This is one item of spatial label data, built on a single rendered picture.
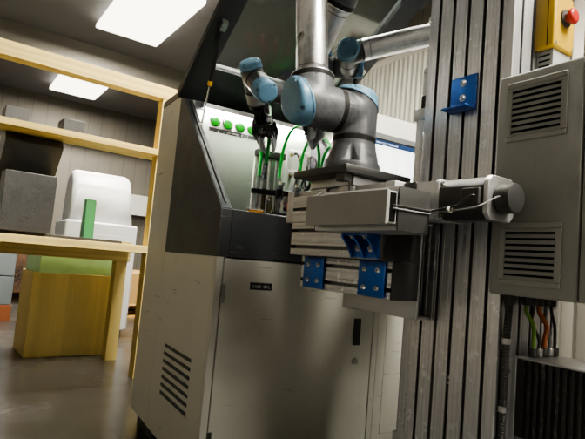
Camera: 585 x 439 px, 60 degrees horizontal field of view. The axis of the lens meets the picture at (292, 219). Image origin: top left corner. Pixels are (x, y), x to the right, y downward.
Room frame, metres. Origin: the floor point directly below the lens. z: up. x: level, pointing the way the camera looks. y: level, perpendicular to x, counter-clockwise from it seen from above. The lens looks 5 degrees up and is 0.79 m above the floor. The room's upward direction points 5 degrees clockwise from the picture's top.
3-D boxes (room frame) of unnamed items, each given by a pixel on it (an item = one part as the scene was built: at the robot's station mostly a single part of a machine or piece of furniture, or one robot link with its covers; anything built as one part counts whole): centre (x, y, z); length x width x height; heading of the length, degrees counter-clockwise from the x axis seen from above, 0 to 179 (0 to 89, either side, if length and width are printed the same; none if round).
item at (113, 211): (4.71, 1.81, 0.73); 0.79 x 0.65 x 1.46; 35
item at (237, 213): (1.85, -0.06, 0.87); 0.62 x 0.04 x 0.16; 120
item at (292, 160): (2.41, -0.01, 1.20); 0.13 x 0.03 x 0.31; 120
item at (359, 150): (1.35, -0.15, 1.09); 0.15 x 0.15 x 0.10
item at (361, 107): (1.34, -0.14, 1.20); 0.13 x 0.12 x 0.14; 118
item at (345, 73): (1.80, -0.16, 1.52); 0.11 x 0.11 x 0.08; 83
